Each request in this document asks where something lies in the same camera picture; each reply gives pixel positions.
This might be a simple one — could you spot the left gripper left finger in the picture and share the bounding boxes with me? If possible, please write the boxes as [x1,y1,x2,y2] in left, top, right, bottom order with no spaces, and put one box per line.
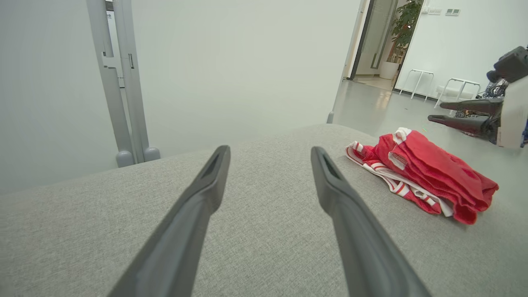
[106,145,231,297]

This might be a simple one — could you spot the white metal stool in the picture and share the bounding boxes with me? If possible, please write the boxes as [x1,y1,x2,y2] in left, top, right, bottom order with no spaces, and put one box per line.
[433,78,481,108]
[399,69,434,100]

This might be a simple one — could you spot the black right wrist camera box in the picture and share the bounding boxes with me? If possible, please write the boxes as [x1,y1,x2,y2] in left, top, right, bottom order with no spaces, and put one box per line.
[487,45,528,83]

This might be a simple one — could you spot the red shorts with white stripe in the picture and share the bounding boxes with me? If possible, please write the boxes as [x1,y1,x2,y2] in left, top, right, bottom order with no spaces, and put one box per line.
[373,128,500,225]

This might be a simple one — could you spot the dark framed glass door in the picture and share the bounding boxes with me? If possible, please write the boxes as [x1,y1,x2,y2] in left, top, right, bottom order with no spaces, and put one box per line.
[350,0,398,79]

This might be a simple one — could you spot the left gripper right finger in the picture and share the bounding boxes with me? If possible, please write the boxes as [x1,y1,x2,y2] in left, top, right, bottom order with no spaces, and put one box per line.
[310,146,432,297]

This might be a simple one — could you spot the red shirt with white sleeve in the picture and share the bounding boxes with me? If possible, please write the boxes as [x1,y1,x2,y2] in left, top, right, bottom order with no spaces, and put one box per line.
[345,141,454,218]

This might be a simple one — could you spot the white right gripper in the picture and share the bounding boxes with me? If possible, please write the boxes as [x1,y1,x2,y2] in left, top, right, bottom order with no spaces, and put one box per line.
[428,75,528,149]

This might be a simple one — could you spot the potted green plant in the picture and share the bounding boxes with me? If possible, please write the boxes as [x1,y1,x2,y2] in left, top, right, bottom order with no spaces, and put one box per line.
[379,0,424,80]

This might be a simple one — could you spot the black tangled cable heap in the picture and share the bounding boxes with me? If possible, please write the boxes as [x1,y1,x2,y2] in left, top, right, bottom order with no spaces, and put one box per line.
[481,80,509,99]

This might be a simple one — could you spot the grey partition post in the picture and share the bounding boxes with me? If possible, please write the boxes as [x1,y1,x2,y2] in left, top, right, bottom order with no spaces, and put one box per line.
[86,0,161,168]

